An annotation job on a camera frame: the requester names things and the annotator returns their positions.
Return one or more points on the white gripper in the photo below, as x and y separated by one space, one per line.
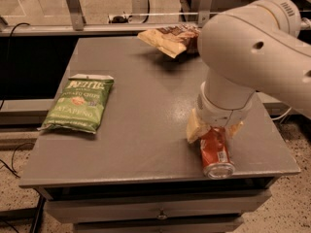
221 115

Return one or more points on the red coke can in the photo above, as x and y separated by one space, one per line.
215 156

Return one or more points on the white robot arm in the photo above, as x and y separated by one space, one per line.
249 49

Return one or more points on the grey cabinet lower drawer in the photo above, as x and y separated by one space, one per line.
185 224

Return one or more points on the grey cabinet drawer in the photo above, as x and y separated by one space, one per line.
185 224
141 207

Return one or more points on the yellow brown chips bag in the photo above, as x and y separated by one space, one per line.
172 40

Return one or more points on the metal drawer knob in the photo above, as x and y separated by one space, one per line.
162 216

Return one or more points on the green jalapeno chips bag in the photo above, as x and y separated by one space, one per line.
81 104

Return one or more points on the white power strip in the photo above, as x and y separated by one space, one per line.
118 19

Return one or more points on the grey cabinet top drawer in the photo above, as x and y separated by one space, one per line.
141 207

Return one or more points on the grey metal railing frame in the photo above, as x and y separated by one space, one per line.
90 17

